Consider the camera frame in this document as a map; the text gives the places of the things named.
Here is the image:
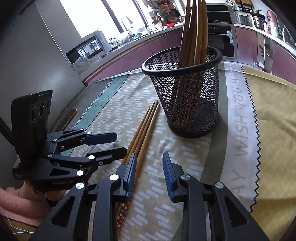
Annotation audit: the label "wooden chopstick red end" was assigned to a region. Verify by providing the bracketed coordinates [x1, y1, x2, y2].
[178, 0, 191, 68]

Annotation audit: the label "dark wooden chopstick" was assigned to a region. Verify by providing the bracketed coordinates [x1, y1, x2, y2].
[188, 0, 198, 66]

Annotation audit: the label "pink sleeve left forearm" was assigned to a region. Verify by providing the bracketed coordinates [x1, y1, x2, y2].
[0, 180, 63, 227]

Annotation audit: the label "pink kitchen cabinets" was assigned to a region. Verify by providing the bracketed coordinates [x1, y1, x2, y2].
[80, 24, 295, 85]

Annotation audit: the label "brown wooden chair back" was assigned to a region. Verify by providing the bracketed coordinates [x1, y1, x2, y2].
[57, 109, 77, 131]

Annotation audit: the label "patterned beige green tablecloth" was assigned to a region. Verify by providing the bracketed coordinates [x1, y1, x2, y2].
[56, 62, 295, 240]

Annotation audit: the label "silver microwave oven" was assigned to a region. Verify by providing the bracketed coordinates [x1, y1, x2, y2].
[66, 30, 112, 64]

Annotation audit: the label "black mesh utensil holder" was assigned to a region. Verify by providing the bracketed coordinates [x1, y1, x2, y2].
[142, 47, 223, 138]

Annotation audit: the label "built-in black oven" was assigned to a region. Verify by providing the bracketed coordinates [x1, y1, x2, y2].
[207, 3, 238, 62]

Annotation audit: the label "stainless steel pot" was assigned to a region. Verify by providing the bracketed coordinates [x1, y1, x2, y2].
[251, 13, 265, 31]

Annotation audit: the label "black camera box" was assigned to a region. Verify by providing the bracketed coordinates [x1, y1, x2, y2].
[11, 89, 53, 164]

